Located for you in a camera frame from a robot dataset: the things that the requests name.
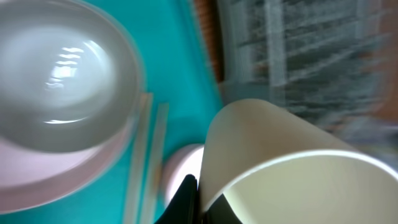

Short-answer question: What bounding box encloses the grey bowl with rice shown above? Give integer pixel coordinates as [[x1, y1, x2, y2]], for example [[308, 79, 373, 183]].
[[1, 0, 142, 152]]

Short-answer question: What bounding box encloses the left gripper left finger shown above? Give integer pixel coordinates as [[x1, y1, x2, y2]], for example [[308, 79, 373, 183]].
[[155, 174, 199, 224]]

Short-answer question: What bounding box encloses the teal plastic tray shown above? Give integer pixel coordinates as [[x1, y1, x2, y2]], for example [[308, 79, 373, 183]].
[[1, 0, 222, 224]]

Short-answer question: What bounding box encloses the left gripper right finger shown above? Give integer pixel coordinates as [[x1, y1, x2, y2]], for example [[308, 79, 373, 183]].
[[202, 194, 242, 224]]

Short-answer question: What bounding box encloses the large white plate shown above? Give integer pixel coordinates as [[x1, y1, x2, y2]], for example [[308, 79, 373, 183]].
[[1, 121, 136, 214]]

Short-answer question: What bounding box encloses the white paper cup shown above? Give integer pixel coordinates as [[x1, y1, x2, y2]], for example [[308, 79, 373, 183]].
[[199, 99, 397, 224]]

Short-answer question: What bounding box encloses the pink bowl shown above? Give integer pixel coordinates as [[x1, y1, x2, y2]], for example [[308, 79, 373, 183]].
[[160, 144, 204, 207]]

